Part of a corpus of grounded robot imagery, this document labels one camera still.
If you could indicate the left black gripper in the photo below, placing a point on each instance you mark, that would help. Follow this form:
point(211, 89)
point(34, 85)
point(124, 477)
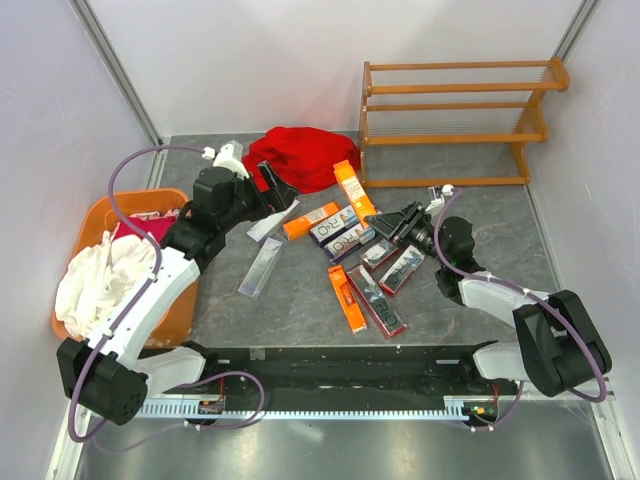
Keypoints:
point(281, 194)

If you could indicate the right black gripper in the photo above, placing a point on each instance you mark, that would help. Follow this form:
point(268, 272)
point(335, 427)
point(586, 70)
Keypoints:
point(388, 223)

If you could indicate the silver toothpaste box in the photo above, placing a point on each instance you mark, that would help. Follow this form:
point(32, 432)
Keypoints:
point(261, 269)
point(264, 228)

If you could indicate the orange toothpaste box top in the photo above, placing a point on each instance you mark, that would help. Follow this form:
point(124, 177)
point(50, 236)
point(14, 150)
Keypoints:
point(302, 225)

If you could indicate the orange toothpaste box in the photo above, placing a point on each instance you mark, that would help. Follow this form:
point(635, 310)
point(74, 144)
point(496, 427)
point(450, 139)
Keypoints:
point(302, 225)
point(347, 179)

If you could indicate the orange toothpaste box windowed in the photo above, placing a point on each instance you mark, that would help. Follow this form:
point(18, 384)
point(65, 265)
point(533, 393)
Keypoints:
point(347, 300)

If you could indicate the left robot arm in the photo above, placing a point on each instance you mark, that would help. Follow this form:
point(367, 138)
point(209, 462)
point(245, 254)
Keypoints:
point(105, 372)

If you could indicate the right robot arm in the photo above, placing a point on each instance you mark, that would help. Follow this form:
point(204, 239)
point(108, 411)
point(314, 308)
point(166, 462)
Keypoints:
point(557, 347)

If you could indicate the wooden two-tier shelf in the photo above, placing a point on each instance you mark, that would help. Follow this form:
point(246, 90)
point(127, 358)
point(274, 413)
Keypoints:
point(457, 103)

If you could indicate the red R&O box upper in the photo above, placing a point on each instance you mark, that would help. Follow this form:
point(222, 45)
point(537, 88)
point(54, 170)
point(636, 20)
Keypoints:
point(377, 254)

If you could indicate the red r&o box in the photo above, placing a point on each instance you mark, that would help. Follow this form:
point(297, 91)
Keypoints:
point(401, 270)
point(377, 254)
point(384, 314)

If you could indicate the red cloth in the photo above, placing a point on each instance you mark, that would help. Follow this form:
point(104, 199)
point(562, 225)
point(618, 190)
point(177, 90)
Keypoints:
point(303, 157)

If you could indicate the red R&O box right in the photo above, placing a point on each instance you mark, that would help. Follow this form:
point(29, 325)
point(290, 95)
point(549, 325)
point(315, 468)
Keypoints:
point(401, 270)

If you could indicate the purple R&O box lower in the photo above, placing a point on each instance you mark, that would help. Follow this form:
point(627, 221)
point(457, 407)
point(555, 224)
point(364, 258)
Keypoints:
point(348, 242)

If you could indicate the purple r&o box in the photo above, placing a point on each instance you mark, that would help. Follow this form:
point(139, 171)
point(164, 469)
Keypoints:
point(348, 242)
point(336, 224)

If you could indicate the purple R&O box upper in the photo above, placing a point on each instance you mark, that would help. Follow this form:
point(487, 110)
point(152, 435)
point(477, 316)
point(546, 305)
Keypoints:
point(336, 224)

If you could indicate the red R&O box bottom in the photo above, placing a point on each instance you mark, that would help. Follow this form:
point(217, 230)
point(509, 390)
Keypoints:
point(384, 314)

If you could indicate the magenta cloth in basket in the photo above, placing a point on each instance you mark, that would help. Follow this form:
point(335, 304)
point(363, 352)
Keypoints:
point(154, 225)

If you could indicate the white cloth in basket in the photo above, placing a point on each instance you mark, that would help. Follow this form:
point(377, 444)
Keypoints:
point(97, 280)

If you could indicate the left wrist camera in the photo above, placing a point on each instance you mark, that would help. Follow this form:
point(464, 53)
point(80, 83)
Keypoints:
point(227, 160)

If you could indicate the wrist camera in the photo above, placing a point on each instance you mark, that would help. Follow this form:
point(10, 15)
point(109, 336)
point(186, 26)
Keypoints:
point(227, 160)
point(439, 196)

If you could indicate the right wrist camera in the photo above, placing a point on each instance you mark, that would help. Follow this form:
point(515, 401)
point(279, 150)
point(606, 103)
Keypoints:
point(439, 196)

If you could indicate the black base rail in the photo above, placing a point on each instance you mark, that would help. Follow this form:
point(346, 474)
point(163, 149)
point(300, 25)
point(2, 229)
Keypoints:
point(345, 376)

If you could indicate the grey cable duct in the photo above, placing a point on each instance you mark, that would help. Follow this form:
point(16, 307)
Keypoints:
point(194, 408)

